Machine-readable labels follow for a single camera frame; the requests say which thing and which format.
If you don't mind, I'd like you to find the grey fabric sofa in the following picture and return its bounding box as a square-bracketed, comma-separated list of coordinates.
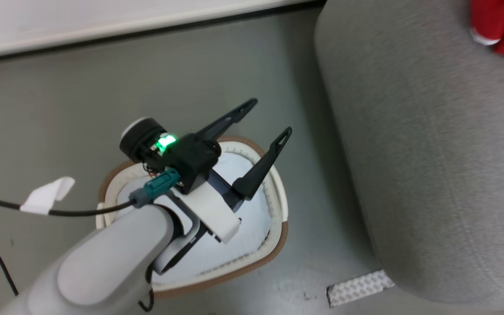
[314, 0, 504, 306]

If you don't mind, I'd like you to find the dark baseboard with white trim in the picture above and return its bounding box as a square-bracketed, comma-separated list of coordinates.
[0, 0, 327, 66]

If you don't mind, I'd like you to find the white textured floor tape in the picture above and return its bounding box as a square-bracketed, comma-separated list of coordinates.
[325, 269, 396, 308]

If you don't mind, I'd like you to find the black cable with teal connector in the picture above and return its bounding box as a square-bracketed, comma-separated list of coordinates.
[0, 168, 181, 218]

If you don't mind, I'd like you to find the white perforated laundry basket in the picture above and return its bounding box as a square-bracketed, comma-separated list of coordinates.
[96, 136, 289, 300]

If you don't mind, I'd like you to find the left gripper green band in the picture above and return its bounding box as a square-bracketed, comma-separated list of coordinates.
[119, 98, 293, 244]

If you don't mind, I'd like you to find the white cable tag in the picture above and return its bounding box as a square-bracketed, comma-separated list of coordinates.
[19, 177, 76, 216]

